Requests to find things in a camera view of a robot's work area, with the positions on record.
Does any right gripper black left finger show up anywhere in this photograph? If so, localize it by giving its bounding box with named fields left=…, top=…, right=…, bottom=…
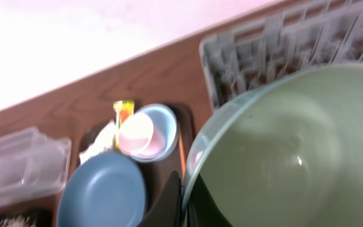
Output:
left=138, top=171, right=182, bottom=227

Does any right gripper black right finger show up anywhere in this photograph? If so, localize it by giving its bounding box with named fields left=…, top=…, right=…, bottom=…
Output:
left=187, top=175, right=232, bottom=227

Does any dark blue plate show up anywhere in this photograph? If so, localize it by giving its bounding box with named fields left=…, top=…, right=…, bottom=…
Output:
left=57, top=152, right=147, bottom=227

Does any mint green bowl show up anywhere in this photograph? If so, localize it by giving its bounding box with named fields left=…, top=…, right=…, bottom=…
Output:
left=182, top=64, right=363, bottom=226

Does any pile of white rice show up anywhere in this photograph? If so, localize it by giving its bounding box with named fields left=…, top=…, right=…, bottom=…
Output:
left=0, top=216, right=36, bottom=227

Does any grey dishwasher rack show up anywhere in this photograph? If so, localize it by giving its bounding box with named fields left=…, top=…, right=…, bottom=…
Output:
left=199, top=0, right=363, bottom=110

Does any brown serving tray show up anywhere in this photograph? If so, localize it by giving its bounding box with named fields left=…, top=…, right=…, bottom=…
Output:
left=96, top=104, right=192, bottom=211

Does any wooden chopstick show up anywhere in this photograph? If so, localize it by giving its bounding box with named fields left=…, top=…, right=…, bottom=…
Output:
left=178, top=125, right=186, bottom=179

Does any pink cup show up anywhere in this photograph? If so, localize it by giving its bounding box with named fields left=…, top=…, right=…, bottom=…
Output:
left=118, top=113, right=166, bottom=157

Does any yellow snack wrapper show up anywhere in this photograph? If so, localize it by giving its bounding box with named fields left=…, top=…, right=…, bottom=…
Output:
left=113, top=100, right=135, bottom=150

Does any clear plastic bin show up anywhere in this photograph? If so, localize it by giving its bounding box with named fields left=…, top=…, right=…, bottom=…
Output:
left=0, top=127, right=71, bottom=207

